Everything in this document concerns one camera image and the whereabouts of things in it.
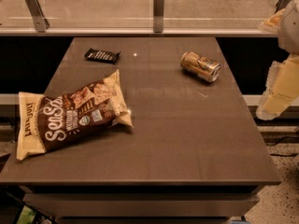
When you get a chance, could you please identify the orange soda can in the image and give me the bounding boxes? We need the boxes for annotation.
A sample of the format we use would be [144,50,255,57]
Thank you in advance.
[180,51,221,83]

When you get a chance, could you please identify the green item under table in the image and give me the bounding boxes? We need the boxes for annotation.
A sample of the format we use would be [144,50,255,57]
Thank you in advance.
[12,203,57,224]

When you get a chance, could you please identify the glass railing panel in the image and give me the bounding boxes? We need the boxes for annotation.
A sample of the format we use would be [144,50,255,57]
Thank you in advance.
[0,0,279,29]

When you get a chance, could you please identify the black floor cable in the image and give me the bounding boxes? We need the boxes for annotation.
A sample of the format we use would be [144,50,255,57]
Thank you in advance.
[264,135,299,158]

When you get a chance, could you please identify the brown chips bag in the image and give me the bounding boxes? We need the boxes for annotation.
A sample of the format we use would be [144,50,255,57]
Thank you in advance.
[16,71,132,161]

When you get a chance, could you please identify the middle metal railing bracket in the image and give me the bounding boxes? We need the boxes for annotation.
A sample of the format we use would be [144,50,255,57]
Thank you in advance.
[153,0,164,33]

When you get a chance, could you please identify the black candy bar wrapper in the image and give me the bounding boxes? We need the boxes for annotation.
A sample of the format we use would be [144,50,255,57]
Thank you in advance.
[84,49,120,63]

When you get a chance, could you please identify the left metal railing bracket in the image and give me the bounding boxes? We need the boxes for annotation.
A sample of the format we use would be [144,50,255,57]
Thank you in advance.
[25,0,50,33]

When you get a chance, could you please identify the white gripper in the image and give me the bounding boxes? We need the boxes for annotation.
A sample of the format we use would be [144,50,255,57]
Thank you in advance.
[256,0,299,120]

